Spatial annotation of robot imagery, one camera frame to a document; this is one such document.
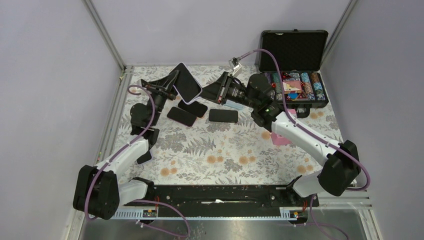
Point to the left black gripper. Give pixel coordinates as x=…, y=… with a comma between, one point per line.
x=164, y=87

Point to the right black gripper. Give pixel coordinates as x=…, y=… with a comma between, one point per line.
x=218, y=91

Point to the light blue phone case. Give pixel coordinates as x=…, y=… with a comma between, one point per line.
x=234, y=105

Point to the black phone case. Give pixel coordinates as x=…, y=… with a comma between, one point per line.
x=196, y=108

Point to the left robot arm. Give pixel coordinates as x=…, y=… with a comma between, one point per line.
x=98, y=193

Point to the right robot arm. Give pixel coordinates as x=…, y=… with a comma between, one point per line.
x=339, y=161

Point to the black poker chip case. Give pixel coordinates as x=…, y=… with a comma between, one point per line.
x=296, y=56

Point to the floral tablecloth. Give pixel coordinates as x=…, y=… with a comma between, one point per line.
x=210, y=153

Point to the playing cards deck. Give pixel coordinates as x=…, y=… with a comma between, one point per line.
x=292, y=87

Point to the pink box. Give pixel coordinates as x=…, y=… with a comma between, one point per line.
x=279, y=140

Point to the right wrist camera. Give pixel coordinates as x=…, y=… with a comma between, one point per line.
x=235, y=66

